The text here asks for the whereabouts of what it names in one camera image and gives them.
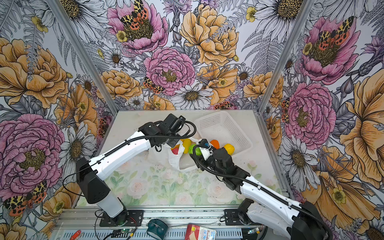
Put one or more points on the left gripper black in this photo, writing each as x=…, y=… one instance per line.
x=173, y=142

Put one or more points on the yellow toy fruit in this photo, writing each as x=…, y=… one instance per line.
x=230, y=149

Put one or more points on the orange toy fruit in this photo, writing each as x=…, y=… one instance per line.
x=215, y=144

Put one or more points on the yellow toy banana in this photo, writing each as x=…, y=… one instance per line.
x=186, y=144

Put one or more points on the green toy fruit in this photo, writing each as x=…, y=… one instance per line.
x=196, y=150

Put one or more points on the red toy fruit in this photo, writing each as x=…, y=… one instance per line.
x=175, y=150

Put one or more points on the white plastic bag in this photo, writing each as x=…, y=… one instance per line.
x=163, y=155

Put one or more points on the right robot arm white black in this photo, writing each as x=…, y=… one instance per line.
x=288, y=217

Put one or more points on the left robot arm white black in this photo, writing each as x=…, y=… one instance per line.
x=91, y=174

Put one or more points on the white perforated plastic basket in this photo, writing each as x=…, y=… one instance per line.
x=222, y=127

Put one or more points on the red white cardboard box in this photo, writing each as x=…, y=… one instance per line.
x=195, y=232

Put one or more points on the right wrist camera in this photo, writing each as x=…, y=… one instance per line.
x=205, y=148

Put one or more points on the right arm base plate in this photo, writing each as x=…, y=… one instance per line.
x=234, y=217

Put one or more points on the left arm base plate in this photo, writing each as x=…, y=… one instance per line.
x=127, y=218

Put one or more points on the aluminium front rail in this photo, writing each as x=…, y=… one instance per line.
x=87, y=220

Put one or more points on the aluminium corner post left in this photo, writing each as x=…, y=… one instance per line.
x=76, y=42

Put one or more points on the aluminium corner post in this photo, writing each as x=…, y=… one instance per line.
x=76, y=42
x=291, y=41

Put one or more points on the red handled tool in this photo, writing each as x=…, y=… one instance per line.
x=76, y=235

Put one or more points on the aluminium corner post right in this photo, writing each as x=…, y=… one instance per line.
x=291, y=41

